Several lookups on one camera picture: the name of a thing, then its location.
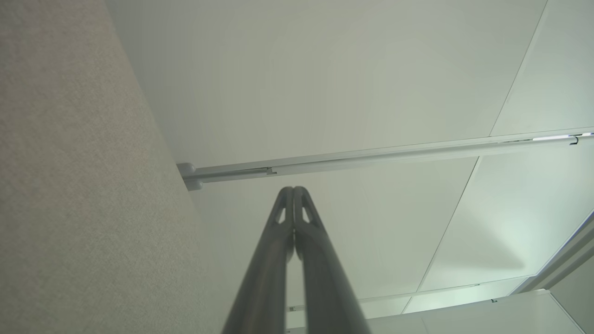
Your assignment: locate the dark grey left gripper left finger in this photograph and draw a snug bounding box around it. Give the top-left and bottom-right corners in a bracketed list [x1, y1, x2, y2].
[221, 186, 296, 334]

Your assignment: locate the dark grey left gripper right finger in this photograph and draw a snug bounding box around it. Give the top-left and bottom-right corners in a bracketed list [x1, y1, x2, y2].
[293, 186, 373, 334]

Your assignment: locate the white partition panel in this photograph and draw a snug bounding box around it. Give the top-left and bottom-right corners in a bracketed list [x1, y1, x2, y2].
[190, 139, 594, 307]
[106, 0, 594, 167]

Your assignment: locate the grey partition post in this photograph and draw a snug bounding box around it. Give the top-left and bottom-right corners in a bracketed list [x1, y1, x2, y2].
[176, 127, 594, 179]
[183, 134, 594, 192]

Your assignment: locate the grey aluminium frame beam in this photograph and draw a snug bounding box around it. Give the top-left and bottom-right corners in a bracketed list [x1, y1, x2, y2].
[510, 211, 594, 297]

